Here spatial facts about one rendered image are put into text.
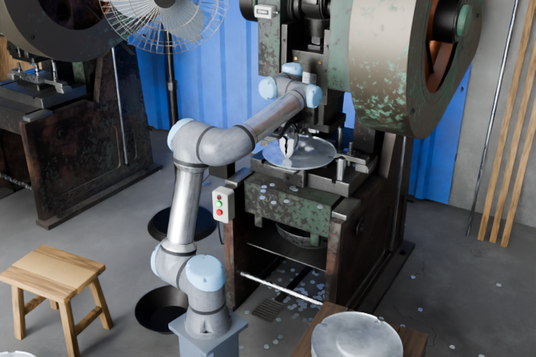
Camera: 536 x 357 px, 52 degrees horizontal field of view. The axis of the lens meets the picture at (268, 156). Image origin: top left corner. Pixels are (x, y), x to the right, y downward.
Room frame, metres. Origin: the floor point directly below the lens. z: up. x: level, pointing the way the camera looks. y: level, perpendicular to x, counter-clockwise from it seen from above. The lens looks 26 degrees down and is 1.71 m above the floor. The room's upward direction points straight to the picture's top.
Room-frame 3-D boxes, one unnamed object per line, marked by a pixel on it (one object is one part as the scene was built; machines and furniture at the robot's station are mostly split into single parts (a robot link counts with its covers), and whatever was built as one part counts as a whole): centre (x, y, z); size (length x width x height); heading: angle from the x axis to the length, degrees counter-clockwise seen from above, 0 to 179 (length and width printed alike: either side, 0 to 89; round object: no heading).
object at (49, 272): (1.81, 0.87, 0.16); 0.34 x 0.24 x 0.34; 65
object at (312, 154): (1.96, -0.12, 0.79); 0.29 x 0.29 x 0.01
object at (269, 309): (1.98, -0.12, 0.14); 0.59 x 0.10 x 0.05; 149
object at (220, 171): (2.05, 0.19, 0.62); 0.10 x 0.06 x 0.20; 59
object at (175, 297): (1.89, 0.43, 0.04); 0.30 x 0.30 x 0.07
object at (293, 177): (1.94, -0.10, 0.72); 0.25 x 0.14 x 0.14; 149
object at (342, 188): (2.09, -0.19, 0.68); 0.45 x 0.30 x 0.06; 59
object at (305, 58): (2.06, -0.17, 1.04); 0.17 x 0.15 x 0.30; 149
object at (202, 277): (1.38, 0.20, 0.62); 0.13 x 0.12 x 0.14; 51
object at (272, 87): (1.83, -0.04, 1.09); 0.11 x 0.11 x 0.08; 51
